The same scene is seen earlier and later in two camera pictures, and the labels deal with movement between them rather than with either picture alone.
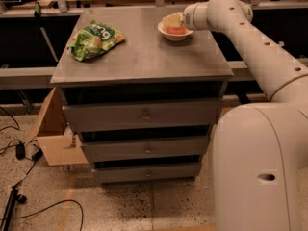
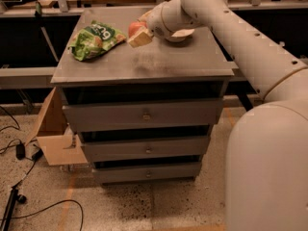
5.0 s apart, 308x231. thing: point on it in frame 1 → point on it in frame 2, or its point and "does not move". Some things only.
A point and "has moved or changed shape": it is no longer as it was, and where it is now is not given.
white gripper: x=190 y=19 → x=155 y=22
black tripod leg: x=14 y=196 does not move
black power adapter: x=20 y=151 does not move
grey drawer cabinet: x=144 y=108 does not move
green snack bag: x=92 y=38 does not move
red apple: x=176 y=30 has moved or changed shape
